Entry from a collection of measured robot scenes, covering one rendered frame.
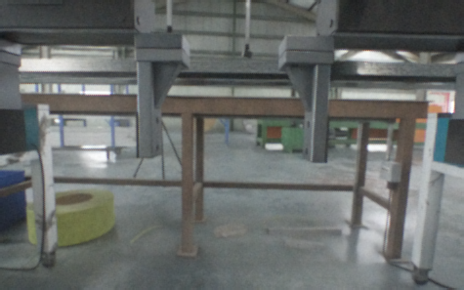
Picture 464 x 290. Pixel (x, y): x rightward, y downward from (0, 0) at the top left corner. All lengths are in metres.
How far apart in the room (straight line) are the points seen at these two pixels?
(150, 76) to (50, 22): 0.08
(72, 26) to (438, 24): 0.28
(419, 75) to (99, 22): 0.33
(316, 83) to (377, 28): 0.06
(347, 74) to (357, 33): 0.09
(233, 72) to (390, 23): 0.15
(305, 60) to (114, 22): 0.15
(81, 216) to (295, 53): 1.45
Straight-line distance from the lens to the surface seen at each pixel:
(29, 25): 0.26
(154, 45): 0.21
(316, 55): 0.21
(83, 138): 4.41
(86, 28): 0.23
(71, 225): 1.56
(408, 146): 1.40
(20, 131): 0.30
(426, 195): 1.25
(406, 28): 0.23
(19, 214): 2.11
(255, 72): 0.30
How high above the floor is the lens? 0.69
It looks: 6 degrees down
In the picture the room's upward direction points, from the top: 1 degrees clockwise
